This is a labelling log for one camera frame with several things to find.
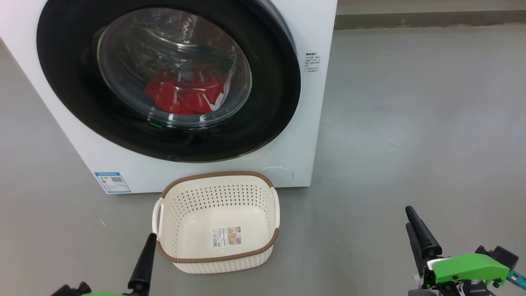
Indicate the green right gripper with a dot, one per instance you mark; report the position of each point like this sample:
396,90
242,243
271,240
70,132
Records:
468,269

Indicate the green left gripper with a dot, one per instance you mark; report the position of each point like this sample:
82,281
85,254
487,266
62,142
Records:
104,294

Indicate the red and white garment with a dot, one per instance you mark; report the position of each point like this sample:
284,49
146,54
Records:
181,96

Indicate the black round glass washer door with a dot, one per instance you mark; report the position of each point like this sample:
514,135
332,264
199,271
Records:
70,90

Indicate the cream perforated basket brown rim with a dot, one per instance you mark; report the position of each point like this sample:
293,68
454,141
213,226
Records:
222,205

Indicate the white front-load washing machine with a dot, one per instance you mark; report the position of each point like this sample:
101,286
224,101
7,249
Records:
230,172

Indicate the paper product label sticker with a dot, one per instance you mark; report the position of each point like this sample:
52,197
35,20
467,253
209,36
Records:
226,237

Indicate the blue energy label sticker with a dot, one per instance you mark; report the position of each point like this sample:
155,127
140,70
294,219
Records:
112,183

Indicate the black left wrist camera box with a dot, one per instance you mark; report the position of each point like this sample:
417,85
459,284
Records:
72,290

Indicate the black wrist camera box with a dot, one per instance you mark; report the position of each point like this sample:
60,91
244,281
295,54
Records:
503,255
72,290

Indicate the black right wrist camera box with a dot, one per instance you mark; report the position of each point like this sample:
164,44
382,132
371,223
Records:
503,255

